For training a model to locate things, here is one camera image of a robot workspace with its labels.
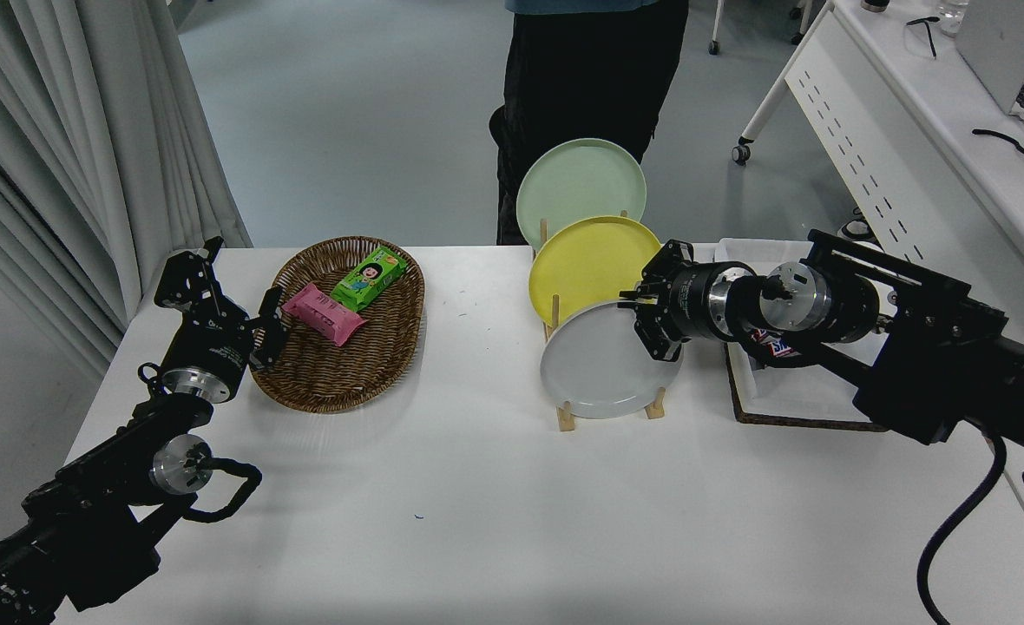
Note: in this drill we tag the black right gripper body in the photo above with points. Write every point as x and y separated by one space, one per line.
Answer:
690 302

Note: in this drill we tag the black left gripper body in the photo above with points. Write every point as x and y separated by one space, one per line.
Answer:
210 347

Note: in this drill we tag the grey plate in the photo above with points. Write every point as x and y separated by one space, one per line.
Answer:
594 365

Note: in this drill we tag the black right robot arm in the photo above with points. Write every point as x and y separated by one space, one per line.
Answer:
928 365

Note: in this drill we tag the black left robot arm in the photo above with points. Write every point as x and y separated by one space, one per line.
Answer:
87 503

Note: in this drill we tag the yellow plate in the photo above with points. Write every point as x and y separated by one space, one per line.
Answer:
586 260

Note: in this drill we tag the wooden plate rack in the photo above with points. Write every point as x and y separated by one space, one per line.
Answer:
567 418

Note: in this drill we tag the pale green plate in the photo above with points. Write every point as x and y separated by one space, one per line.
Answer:
577 182

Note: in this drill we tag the pink snack packet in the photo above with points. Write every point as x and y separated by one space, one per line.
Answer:
321 312

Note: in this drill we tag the brown wicker basket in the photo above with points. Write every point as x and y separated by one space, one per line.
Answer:
347 369

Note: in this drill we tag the Snickers chocolate bar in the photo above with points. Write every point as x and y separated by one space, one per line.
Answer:
781 347

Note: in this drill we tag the green snack packet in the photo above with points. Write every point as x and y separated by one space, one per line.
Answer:
369 278

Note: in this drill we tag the white tray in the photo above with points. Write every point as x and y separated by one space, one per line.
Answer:
798 391

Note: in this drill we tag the brown cork mat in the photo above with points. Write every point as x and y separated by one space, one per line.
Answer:
790 424

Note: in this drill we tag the person's foot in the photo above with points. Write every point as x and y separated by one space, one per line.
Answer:
859 229

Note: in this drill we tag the person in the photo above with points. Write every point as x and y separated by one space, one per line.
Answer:
581 87

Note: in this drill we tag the white curtain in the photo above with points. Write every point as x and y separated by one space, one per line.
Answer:
61 130

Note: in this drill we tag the white caster leg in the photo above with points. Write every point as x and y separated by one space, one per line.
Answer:
714 35
803 22

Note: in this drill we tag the white desk with perforated panel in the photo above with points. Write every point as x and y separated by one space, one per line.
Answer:
911 113

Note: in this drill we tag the black eyeglasses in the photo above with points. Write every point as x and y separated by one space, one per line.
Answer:
929 36

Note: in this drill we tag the clear plastic bottle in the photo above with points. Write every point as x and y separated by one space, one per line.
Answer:
952 13

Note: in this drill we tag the silver laptop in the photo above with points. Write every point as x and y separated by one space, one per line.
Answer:
998 43

